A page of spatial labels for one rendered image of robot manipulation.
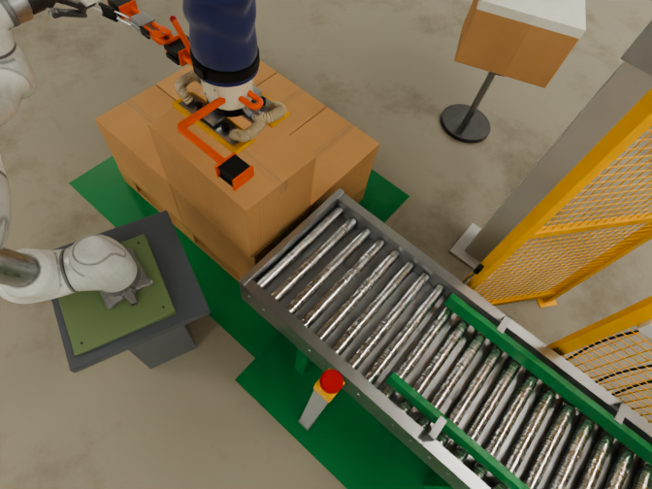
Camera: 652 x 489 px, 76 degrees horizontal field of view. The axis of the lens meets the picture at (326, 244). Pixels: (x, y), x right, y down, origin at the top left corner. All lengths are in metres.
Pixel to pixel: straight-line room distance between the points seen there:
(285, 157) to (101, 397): 1.51
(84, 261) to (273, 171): 0.75
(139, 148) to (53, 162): 0.96
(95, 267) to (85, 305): 0.28
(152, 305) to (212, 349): 0.79
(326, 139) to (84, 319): 1.49
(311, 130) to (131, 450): 1.87
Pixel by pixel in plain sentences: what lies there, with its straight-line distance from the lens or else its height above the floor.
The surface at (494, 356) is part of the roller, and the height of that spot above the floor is 0.55.
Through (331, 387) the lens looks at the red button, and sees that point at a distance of 1.30.
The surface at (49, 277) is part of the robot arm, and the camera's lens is 1.57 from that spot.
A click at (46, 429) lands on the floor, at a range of 2.56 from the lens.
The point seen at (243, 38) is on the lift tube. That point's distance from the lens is 1.43.
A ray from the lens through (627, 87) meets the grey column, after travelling 1.97.
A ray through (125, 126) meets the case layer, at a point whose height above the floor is 0.54.
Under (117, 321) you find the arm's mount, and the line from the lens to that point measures 1.72.
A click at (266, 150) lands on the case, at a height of 0.94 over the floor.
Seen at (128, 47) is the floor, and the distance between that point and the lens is 3.98.
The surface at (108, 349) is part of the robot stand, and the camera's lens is 1.72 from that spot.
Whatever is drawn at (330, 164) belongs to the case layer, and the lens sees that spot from 2.31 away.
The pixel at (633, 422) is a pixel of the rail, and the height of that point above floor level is 0.59.
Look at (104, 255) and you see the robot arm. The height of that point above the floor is 1.04.
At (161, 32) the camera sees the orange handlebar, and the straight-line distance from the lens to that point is 1.87.
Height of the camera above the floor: 2.31
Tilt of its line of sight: 61 degrees down
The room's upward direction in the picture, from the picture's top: 13 degrees clockwise
